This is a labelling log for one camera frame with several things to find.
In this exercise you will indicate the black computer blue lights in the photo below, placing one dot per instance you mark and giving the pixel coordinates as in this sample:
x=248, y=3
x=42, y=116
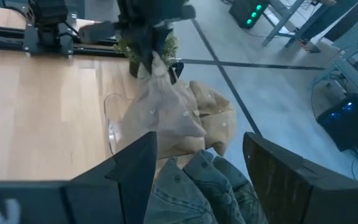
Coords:
x=346, y=124

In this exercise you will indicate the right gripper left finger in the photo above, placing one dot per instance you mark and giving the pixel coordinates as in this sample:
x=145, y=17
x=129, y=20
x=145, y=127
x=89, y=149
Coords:
x=126, y=186

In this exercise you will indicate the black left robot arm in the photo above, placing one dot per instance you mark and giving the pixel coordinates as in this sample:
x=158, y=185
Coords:
x=48, y=25

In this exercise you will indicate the tan baseball cap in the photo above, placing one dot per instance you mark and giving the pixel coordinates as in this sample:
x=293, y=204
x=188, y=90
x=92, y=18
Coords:
x=160, y=105
x=219, y=133
x=210, y=99

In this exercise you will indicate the black box green lights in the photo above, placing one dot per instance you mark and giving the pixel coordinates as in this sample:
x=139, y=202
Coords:
x=247, y=12

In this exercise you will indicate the clear plastic bin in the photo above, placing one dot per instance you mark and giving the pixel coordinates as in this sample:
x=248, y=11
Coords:
x=109, y=130

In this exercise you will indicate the dark grey baseball cap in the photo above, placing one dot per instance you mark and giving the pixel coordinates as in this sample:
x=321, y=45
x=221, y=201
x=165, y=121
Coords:
x=172, y=199

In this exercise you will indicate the small green potted plant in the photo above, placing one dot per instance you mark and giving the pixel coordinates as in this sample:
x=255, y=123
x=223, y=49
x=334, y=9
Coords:
x=170, y=49

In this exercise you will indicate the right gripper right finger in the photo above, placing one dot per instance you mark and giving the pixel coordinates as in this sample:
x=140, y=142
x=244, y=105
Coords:
x=291, y=193

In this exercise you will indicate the olive green jacket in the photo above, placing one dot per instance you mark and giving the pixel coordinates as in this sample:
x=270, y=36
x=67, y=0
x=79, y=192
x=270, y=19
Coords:
x=216, y=177

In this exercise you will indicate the person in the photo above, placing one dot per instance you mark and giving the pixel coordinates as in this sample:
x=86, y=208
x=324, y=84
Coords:
x=325, y=18

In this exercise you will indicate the grey metal table legs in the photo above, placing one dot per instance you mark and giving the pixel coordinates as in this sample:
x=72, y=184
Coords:
x=280, y=21

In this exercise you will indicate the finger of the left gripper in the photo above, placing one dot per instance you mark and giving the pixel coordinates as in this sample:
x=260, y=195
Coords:
x=163, y=42
x=143, y=46

